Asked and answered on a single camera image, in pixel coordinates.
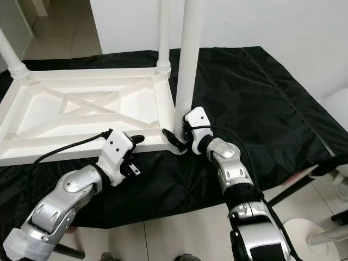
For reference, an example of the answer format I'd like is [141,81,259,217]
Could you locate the white round chair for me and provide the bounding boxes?
[321,87,348,117]

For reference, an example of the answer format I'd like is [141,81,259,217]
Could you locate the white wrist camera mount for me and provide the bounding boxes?
[182,107,210,152]
[95,129,134,187]

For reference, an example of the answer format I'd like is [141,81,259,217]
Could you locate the pink table edge piece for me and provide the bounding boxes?
[285,167,319,183]

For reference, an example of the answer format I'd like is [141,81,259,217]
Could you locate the black metal table leg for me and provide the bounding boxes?
[269,177,313,206]
[54,245,88,260]

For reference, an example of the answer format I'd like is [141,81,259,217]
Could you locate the white plastic table top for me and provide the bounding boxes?
[0,66,179,166]

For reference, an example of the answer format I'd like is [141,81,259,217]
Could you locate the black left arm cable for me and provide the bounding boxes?
[27,129,115,164]

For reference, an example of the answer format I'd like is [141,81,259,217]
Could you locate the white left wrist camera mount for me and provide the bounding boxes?
[95,129,134,187]

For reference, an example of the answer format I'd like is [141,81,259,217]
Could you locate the black cloth table cover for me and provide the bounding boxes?
[0,46,348,229]

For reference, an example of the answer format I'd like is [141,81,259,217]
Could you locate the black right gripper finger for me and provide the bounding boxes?
[162,128,184,153]

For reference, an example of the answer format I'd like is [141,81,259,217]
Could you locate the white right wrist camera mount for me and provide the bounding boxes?
[182,107,210,152]

